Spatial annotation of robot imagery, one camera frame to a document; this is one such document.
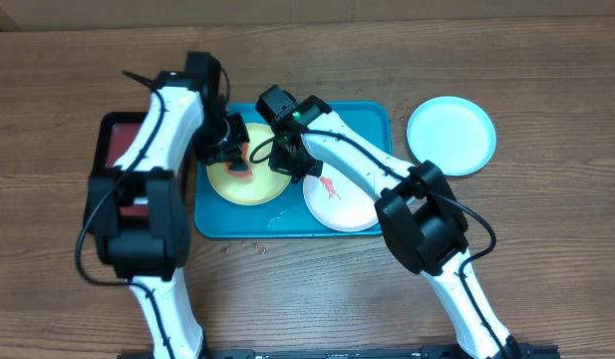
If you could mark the light blue plate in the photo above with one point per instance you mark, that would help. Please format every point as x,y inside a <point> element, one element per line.
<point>453,133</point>

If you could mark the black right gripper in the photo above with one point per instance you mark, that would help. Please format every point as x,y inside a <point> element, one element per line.
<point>279,166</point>

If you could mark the white plate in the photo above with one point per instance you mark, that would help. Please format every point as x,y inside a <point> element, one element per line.
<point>338,203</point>

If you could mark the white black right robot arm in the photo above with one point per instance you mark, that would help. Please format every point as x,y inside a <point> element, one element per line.
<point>422,222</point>

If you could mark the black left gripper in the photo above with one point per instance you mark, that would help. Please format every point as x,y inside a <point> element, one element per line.
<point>229,152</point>

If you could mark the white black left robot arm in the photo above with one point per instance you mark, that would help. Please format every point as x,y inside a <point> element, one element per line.
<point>137,234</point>

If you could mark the black tray with red water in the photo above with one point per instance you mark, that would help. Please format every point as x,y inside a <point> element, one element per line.
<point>116,134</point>

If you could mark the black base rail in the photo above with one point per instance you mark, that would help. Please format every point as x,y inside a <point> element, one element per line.
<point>527,351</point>

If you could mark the yellow plate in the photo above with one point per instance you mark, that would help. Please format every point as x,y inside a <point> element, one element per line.
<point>257,185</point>

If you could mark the teal plastic tray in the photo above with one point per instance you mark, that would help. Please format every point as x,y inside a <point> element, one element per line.
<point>287,215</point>

